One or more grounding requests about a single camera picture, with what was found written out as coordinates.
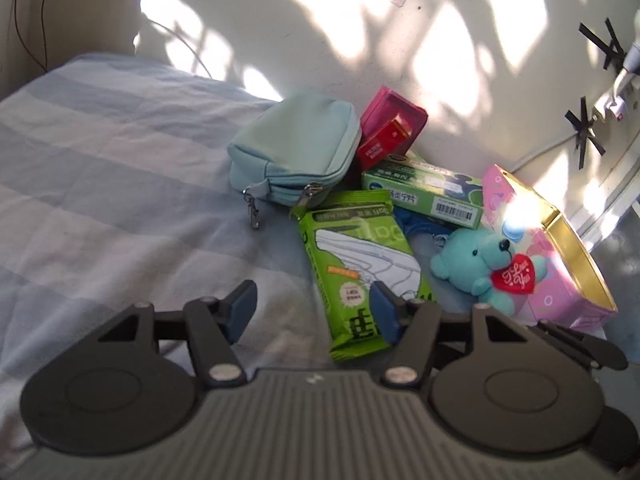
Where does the white power strip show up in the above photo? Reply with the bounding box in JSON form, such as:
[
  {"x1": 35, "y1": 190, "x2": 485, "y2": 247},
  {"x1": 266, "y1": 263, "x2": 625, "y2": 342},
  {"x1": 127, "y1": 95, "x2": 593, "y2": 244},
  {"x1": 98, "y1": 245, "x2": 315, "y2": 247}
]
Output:
[{"x1": 592, "y1": 72, "x2": 640, "y2": 121}]

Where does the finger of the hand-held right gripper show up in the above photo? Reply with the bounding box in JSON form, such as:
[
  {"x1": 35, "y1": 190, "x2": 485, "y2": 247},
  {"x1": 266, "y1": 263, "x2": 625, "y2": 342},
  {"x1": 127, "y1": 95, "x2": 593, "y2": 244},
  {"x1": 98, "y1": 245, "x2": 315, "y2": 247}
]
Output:
[
  {"x1": 530, "y1": 330, "x2": 629, "y2": 372},
  {"x1": 536, "y1": 320, "x2": 608, "y2": 343}
]

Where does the black tape cross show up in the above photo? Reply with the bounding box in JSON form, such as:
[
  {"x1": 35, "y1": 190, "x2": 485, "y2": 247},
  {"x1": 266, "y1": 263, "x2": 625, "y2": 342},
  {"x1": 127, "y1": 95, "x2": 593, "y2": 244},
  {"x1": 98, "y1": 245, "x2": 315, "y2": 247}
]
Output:
[
  {"x1": 578, "y1": 18, "x2": 638, "y2": 71},
  {"x1": 565, "y1": 96, "x2": 607, "y2": 170}
]

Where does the striped bed sheet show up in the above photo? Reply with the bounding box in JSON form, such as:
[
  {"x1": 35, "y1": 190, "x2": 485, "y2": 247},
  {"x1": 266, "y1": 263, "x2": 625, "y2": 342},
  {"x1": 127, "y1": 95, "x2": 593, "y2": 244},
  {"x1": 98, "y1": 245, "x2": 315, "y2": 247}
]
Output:
[{"x1": 0, "y1": 52, "x2": 616, "y2": 466}]

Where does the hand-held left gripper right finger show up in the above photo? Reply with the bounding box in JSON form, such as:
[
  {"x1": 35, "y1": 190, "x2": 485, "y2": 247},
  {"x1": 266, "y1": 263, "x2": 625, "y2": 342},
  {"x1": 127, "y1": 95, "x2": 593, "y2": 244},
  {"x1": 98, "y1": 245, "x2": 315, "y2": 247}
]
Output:
[{"x1": 370, "y1": 281, "x2": 538, "y2": 387}]

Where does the green medicine box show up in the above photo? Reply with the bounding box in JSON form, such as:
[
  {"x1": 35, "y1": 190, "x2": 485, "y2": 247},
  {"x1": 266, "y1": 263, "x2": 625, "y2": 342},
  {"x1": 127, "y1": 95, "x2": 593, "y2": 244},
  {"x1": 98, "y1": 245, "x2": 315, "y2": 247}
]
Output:
[{"x1": 361, "y1": 152, "x2": 485, "y2": 229}]

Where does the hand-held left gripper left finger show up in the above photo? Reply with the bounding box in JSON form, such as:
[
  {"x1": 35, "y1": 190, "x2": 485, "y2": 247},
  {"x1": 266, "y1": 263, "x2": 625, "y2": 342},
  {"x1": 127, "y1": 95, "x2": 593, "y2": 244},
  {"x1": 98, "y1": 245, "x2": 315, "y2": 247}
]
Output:
[{"x1": 95, "y1": 280, "x2": 258, "y2": 387}]

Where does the green snack packet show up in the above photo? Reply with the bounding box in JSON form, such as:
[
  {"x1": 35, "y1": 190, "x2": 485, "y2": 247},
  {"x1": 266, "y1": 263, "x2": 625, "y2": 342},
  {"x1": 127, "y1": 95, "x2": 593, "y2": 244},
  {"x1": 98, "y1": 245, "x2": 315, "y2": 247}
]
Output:
[{"x1": 295, "y1": 191, "x2": 437, "y2": 363}]

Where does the white power cable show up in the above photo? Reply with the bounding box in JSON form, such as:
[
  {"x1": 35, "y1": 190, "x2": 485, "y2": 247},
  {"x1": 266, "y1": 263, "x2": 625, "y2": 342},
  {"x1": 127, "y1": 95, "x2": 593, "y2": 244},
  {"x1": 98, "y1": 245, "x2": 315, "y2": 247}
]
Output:
[{"x1": 512, "y1": 120, "x2": 596, "y2": 173}]

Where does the pink biscuit tin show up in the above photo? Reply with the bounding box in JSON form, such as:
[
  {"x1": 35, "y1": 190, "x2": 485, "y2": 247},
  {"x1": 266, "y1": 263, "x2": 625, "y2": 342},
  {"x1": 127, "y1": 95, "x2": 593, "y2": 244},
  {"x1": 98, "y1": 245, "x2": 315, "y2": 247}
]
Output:
[{"x1": 481, "y1": 164, "x2": 618, "y2": 332}]

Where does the blue fabric keychain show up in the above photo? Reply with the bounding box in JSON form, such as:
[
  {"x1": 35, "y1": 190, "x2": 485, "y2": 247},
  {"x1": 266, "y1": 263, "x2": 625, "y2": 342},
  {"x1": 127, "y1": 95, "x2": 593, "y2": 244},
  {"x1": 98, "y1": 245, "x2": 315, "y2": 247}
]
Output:
[{"x1": 394, "y1": 207, "x2": 453, "y2": 248}]

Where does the maroon zipper pouch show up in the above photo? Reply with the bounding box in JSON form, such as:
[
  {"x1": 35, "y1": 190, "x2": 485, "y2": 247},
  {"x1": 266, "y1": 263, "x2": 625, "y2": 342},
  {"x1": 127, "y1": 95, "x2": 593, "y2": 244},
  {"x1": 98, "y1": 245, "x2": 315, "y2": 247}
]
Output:
[{"x1": 359, "y1": 86, "x2": 429, "y2": 156}]

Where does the teal teddy bear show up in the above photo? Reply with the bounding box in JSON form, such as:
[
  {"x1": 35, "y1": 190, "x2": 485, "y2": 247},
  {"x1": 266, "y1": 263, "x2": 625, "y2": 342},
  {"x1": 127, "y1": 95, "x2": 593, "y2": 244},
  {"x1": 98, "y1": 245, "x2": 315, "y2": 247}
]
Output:
[{"x1": 430, "y1": 227, "x2": 551, "y2": 317}]

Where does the black wire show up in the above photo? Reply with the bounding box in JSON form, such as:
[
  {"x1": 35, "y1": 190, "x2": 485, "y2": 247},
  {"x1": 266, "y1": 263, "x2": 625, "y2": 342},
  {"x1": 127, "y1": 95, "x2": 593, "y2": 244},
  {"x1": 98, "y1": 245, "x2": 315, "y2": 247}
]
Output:
[{"x1": 12, "y1": 0, "x2": 55, "y2": 73}]

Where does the light blue zipper pouch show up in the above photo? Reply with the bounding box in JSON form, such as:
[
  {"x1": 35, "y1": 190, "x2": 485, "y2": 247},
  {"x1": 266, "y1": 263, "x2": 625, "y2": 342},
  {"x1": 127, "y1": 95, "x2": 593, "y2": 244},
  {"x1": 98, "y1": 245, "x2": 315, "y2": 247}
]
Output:
[{"x1": 227, "y1": 91, "x2": 362, "y2": 231}]

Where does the thin white cable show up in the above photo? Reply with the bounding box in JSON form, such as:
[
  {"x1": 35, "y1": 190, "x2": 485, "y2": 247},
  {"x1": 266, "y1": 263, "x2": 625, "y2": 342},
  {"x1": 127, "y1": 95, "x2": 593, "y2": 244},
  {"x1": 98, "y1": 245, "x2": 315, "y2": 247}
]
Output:
[{"x1": 145, "y1": 15, "x2": 216, "y2": 81}]

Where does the red cardboard box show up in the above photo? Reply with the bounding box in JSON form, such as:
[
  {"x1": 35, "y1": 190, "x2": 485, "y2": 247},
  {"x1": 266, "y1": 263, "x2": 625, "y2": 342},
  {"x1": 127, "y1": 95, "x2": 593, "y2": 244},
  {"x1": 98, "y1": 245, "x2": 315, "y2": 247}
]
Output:
[{"x1": 356, "y1": 119, "x2": 412, "y2": 171}]

